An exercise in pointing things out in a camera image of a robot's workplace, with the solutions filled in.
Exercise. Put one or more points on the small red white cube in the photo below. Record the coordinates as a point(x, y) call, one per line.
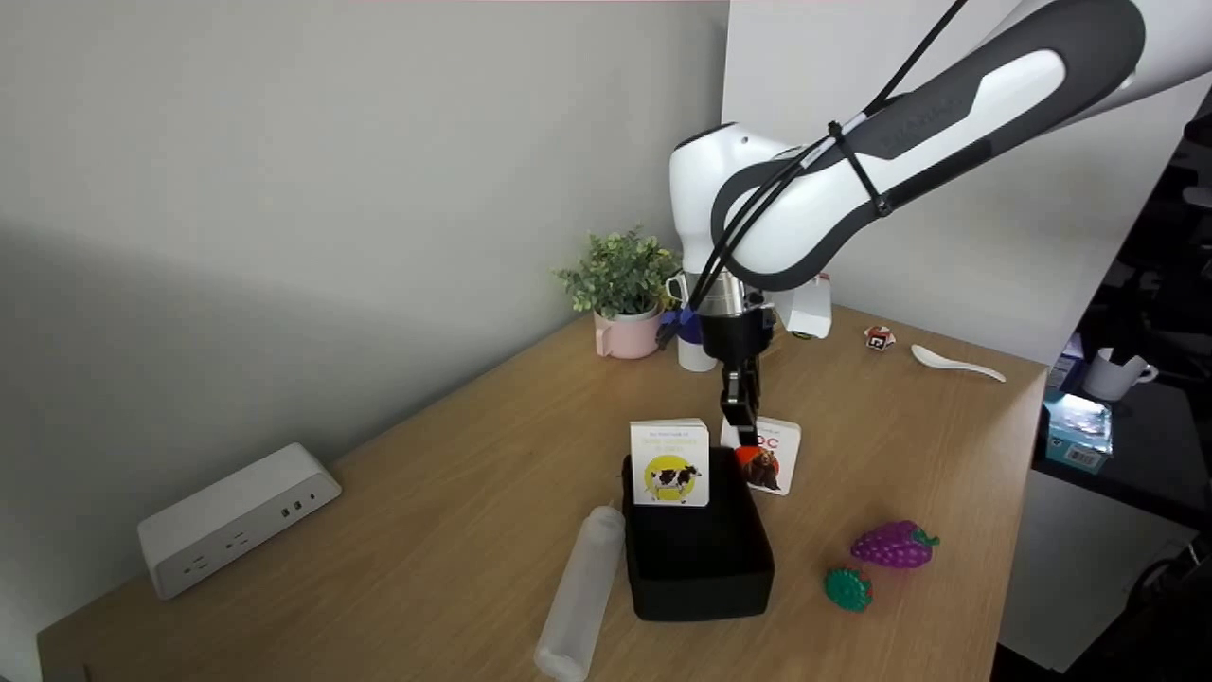
point(878, 340)

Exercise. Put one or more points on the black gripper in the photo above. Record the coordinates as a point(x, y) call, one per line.
point(739, 340)

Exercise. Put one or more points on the translucent white cylinder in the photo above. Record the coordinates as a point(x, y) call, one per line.
point(579, 608)

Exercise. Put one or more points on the green plant in pink pot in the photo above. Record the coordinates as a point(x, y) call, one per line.
point(623, 286)

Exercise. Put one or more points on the dark side table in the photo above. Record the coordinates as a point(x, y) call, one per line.
point(1156, 441)

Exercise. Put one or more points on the teal lit box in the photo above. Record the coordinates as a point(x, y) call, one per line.
point(1079, 432)

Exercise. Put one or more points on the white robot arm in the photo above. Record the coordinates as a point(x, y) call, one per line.
point(808, 201)

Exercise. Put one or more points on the small toy pepper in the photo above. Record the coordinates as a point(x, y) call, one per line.
point(847, 590)

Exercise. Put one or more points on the white spoon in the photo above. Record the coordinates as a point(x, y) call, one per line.
point(940, 360)

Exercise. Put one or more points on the purple toy grape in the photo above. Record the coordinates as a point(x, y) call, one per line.
point(891, 548)

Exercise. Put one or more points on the black box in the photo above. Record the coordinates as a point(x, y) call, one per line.
point(693, 564)

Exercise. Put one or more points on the white book with orange oval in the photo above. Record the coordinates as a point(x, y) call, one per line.
point(777, 456)

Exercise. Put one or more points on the white power strip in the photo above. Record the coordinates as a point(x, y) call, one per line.
point(233, 516)

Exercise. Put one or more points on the white mug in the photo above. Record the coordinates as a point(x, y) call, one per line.
point(1112, 377)

